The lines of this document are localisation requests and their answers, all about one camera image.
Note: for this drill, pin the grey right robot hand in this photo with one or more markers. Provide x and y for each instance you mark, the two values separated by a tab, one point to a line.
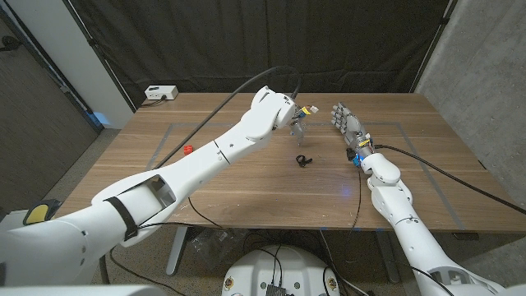
352	127

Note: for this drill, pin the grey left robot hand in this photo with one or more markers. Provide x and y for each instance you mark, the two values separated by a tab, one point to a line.
298	125

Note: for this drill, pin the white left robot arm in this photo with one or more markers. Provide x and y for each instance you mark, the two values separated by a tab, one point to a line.
197	164

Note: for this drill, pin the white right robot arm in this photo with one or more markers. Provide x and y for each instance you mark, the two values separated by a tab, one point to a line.
394	201

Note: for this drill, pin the red toy block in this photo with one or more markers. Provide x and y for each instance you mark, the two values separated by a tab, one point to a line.
188	149

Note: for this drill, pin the light wooden board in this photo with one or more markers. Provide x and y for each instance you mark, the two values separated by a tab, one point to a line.
390	123

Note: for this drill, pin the black backdrop curtain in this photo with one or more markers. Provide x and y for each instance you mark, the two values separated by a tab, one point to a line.
263	41

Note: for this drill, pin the grey metal table leg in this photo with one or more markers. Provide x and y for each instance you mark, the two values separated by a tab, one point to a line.
388	257
176	251

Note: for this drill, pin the white power outlet box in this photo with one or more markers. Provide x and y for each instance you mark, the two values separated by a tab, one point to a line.
161	92

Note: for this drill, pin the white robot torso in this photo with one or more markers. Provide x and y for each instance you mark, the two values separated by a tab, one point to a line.
255	267

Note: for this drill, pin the yellow and black handheld device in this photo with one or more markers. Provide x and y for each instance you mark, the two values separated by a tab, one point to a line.
39	213

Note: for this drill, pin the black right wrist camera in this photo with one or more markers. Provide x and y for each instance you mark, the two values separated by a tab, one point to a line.
351	154

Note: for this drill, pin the black backdrop frame pole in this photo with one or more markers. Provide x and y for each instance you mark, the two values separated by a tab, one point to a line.
100	55
433	45

